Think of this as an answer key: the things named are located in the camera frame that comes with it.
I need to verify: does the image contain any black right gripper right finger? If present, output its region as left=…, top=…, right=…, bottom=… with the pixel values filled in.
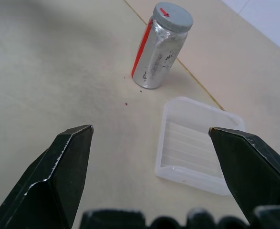
left=208, top=126, right=280, bottom=226

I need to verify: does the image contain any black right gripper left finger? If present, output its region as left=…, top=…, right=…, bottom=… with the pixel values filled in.
left=0, top=124, right=94, bottom=229

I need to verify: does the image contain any clear plastic tray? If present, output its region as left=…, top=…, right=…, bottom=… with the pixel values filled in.
left=155, top=96, right=247, bottom=196

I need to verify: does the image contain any silver bottle with grey cap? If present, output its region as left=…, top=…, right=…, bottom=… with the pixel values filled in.
left=131, top=16, right=188, bottom=90

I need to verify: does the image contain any grey plastic jar lid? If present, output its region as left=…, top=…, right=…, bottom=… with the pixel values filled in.
left=153, top=2, right=194, bottom=32

